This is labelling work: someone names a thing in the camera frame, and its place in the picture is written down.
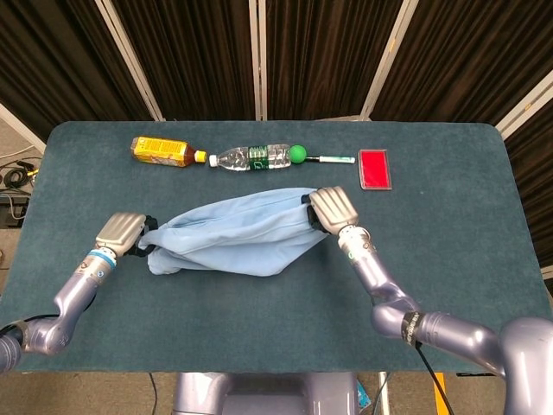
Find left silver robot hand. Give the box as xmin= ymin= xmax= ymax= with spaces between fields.
xmin=94 ymin=211 xmax=162 ymax=260

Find clear water bottle green label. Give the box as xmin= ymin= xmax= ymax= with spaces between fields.
xmin=208 ymin=143 xmax=291 ymax=172

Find white marker pen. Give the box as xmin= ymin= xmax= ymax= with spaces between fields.
xmin=305 ymin=155 xmax=356 ymax=165

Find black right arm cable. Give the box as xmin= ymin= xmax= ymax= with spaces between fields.
xmin=415 ymin=340 xmax=455 ymax=415

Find white partition frame post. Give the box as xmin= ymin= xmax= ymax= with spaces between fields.
xmin=495 ymin=71 xmax=553 ymax=142
xmin=248 ymin=0 xmax=267 ymax=121
xmin=358 ymin=0 xmax=423 ymax=121
xmin=95 ymin=0 xmax=164 ymax=122
xmin=0 ymin=102 xmax=48 ymax=152

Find dark pleated curtain panel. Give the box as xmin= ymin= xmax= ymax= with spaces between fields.
xmin=503 ymin=116 xmax=553 ymax=269
xmin=111 ymin=0 xmax=256 ymax=121
xmin=264 ymin=0 xmax=410 ymax=121
xmin=0 ymin=0 xmax=152 ymax=139
xmin=371 ymin=0 xmax=553 ymax=126

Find black cable bundle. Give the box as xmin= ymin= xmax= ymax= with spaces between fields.
xmin=0 ymin=157 xmax=40 ymax=189

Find teal velvet table cloth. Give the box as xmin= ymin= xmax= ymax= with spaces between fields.
xmin=0 ymin=120 xmax=553 ymax=375

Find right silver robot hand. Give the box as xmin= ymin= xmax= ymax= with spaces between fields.
xmin=300 ymin=185 xmax=360 ymax=237

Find grey power box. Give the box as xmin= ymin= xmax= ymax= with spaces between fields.
xmin=0 ymin=194 xmax=31 ymax=228

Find light blue fleece shorts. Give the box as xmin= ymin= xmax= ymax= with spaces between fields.
xmin=137 ymin=187 xmax=329 ymax=278

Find red ink pad case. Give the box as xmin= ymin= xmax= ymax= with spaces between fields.
xmin=358 ymin=149 xmax=393 ymax=191

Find tea bottle with yellow label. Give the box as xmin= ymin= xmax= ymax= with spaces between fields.
xmin=129 ymin=136 xmax=207 ymax=169

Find purple robot torso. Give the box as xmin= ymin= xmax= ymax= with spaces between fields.
xmin=172 ymin=372 xmax=359 ymax=415

